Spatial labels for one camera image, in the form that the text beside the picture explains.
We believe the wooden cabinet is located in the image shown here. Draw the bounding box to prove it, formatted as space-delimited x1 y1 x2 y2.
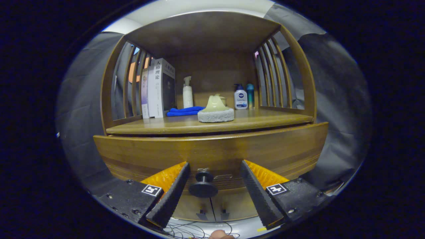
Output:
93 11 329 222

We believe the teal bottle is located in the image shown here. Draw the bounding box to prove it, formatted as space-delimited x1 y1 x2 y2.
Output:
246 83 255 109

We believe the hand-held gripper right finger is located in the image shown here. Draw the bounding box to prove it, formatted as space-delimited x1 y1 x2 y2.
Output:
240 160 332 232

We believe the white book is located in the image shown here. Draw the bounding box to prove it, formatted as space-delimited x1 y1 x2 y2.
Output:
148 58 176 118

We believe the wooden drawer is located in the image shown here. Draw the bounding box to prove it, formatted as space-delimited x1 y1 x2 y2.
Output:
93 122 329 191

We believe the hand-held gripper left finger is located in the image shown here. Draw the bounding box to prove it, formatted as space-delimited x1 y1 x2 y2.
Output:
96 162 191 229

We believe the wooden countertop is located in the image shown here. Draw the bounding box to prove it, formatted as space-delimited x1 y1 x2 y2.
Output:
106 108 314 135

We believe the wooden cabinet door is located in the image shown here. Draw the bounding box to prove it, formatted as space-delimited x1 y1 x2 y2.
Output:
211 188 263 219
173 191 213 221

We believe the green handled sponge scrubber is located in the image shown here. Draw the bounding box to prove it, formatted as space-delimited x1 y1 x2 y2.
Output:
198 95 235 123

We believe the thin purple book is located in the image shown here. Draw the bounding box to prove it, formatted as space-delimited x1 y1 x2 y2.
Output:
141 68 150 119

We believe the white pump bottle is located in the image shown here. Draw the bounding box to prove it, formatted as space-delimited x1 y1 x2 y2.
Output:
183 76 194 109

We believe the blue folded cloth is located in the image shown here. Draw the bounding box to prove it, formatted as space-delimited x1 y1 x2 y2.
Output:
166 106 205 117

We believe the black drawer knob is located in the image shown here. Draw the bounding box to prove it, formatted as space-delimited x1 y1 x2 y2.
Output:
189 171 218 198

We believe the white lotion bottle blue cap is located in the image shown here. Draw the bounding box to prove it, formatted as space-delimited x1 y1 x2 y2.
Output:
234 84 248 110

